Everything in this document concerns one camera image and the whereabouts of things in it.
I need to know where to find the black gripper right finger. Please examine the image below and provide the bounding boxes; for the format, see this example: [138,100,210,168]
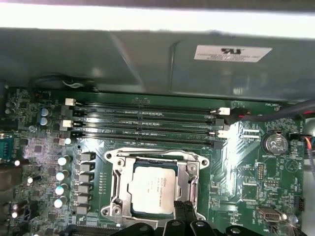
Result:
[185,201,247,236]

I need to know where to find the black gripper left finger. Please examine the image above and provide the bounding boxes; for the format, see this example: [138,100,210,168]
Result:
[115,201,186,236]

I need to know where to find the silver CPU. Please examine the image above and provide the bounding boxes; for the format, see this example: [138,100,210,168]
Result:
[127,159,178,217]

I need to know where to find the thin metal locking lever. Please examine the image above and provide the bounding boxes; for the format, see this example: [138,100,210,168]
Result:
[189,180,200,214]
[105,147,200,160]

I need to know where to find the black RAM slot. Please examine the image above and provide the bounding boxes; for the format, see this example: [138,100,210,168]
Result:
[60,113,226,127]
[66,223,124,236]
[61,119,226,139]
[64,97,231,116]
[59,137,216,148]

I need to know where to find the CPU socket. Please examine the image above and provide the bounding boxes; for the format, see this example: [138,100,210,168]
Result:
[101,147,210,220]

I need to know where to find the silver internal USB port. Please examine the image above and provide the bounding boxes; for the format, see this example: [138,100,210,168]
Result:
[257,206,283,223]

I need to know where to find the green motherboard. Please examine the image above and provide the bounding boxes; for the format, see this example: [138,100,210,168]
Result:
[0,85,307,236]

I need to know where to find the round coin cell battery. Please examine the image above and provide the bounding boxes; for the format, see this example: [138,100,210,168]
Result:
[262,131,289,155]

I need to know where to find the black PC case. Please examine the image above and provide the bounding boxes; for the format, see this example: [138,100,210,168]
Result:
[0,0,315,236]

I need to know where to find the red blue wire bundle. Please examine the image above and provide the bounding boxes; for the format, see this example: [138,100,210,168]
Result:
[302,110,315,177]

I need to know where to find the thin black wire loop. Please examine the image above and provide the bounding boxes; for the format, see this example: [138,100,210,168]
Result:
[28,72,99,93]

